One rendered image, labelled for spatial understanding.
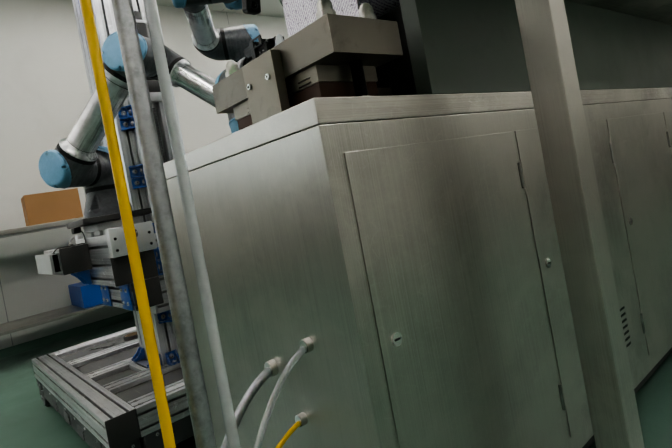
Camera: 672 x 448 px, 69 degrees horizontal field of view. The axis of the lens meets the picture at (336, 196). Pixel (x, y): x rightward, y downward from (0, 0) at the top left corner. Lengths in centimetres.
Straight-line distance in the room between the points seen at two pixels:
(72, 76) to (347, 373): 425
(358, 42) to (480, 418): 68
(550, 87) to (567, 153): 12
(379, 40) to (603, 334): 62
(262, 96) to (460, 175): 39
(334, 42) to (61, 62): 413
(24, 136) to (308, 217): 395
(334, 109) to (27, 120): 401
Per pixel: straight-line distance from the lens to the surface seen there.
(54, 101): 470
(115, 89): 160
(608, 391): 102
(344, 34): 81
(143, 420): 173
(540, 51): 94
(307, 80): 85
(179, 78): 162
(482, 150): 100
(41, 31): 487
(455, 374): 91
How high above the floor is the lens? 76
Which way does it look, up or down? 1 degrees down
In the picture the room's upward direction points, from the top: 11 degrees counter-clockwise
